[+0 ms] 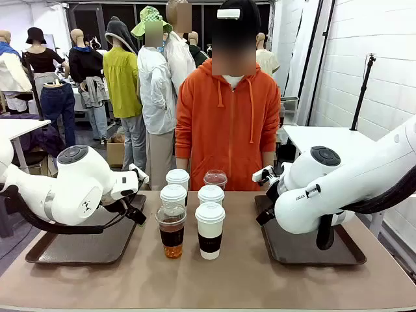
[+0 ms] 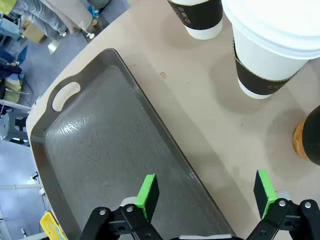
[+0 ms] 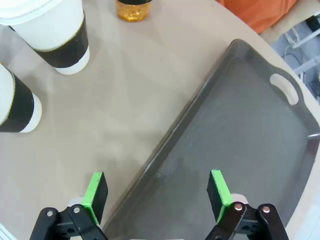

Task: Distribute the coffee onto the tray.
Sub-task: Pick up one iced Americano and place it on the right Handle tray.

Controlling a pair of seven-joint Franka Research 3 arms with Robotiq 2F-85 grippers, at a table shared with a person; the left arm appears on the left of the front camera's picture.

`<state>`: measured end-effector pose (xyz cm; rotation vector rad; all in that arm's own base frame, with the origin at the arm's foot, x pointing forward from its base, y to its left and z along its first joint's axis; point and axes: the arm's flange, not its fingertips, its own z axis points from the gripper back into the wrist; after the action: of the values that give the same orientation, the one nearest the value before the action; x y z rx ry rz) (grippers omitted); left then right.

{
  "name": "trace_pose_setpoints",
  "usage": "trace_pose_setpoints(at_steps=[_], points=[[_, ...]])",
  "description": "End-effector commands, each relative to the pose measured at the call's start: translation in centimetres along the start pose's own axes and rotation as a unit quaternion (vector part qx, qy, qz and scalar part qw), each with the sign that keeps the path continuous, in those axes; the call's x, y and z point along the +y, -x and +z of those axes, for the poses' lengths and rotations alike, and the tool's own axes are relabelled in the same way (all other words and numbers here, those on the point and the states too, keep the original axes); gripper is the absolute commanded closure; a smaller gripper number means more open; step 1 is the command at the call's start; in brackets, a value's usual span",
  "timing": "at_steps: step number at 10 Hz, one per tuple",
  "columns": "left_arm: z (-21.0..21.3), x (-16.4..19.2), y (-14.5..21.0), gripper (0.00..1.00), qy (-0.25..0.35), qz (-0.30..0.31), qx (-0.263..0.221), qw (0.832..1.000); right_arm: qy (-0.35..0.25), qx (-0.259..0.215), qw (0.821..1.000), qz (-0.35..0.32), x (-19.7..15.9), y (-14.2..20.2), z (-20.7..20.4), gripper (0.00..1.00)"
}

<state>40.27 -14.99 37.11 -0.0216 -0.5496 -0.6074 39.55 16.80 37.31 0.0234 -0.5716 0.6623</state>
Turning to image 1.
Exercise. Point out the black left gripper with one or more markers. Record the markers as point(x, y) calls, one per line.
point(128, 203)

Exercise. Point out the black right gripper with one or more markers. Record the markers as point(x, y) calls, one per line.
point(273, 195)

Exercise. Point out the white paper cup black sleeve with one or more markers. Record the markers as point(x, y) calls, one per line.
point(211, 194)
point(173, 194)
point(177, 177)
point(210, 234)

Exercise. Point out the clear plastic cup iced tea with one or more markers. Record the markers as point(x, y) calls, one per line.
point(171, 237)
point(215, 178)

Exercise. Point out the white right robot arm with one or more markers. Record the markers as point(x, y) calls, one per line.
point(341, 185)

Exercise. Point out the person's right forearm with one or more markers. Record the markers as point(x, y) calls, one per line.
point(182, 152)

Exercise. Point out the person's left forearm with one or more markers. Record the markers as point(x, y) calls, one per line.
point(269, 143)

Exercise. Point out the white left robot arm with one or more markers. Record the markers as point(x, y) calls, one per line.
point(78, 182)

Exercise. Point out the dark brown plastic tray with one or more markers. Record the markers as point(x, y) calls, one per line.
point(299, 250)
point(91, 247)

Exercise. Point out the cardboard box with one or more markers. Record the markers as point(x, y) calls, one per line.
point(115, 152)

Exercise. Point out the person in orange hoodie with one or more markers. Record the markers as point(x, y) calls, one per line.
point(227, 130)

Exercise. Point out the large white table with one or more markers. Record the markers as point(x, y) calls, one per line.
point(325, 136)

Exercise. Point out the dark purple cloth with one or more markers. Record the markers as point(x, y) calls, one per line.
point(48, 139)

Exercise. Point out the mannequin yellow-green shirt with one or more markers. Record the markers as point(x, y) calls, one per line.
point(122, 84)

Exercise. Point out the blue jeans mannequin form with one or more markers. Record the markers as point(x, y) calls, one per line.
point(57, 104)

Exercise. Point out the small white desk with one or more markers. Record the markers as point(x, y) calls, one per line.
point(19, 126)

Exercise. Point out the mannequin cream shirt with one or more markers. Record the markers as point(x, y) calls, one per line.
point(268, 63)

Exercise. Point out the black tripod pole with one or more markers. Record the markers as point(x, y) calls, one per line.
point(362, 94)

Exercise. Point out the tall mannequin white shirt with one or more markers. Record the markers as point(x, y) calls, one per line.
point(178, 61)

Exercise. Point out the mannequin black sweater blue collar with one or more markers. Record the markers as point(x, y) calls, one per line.
point(84, 65)

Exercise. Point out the black floor stand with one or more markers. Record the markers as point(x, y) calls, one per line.
point(32, 84)

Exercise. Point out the mannequin dark green jacket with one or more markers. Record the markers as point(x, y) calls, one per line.
point(198, 55)

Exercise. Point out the mannequin black top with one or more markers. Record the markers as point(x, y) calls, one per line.
point(42, 60)

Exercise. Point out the grey hood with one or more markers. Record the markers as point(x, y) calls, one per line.
point(118, 29)

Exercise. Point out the mannequin white and blue jacket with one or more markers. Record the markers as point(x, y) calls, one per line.
point(9, 71)

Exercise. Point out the green checked sun hat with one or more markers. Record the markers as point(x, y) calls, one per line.
point(148, 14)

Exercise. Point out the black cap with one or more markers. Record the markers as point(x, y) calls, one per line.
point(250, 13)

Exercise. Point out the black bucket hat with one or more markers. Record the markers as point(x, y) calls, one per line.
point(35, 34)

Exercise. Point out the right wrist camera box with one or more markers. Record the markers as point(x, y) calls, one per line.
point(261, 174)

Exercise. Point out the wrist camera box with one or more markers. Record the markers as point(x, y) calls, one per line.
point(261, 174)
point(138, 172)

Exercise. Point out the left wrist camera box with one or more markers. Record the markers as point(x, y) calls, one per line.
point(138, 172)

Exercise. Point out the white head-mounted camera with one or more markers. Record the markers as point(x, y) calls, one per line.
point(228, 13)

